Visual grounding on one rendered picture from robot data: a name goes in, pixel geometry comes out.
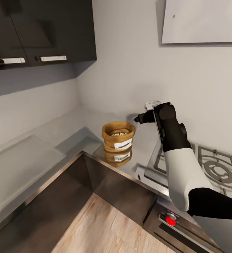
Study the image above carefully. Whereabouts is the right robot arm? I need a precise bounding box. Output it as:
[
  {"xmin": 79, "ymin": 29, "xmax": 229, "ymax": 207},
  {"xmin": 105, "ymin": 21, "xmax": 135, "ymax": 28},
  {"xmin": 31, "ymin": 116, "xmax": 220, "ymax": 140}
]
[{"xmin": 134, "ymin": 100, "xmax": 232, "ymax": 253}]

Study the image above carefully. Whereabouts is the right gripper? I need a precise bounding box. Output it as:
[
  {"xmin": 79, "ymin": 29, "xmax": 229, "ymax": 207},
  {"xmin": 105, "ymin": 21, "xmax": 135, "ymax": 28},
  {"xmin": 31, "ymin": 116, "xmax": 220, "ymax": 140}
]
[{"xmin": 134, "ymin": 111, "xmax": 154, "ymax": 124}]

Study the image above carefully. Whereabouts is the popcorn bag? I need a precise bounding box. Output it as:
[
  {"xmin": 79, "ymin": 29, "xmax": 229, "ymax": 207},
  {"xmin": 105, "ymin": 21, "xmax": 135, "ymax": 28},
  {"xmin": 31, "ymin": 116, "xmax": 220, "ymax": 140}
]
[{"xmin": 102, "ymin": 122, "xmax": 136, "ymax": 153}]

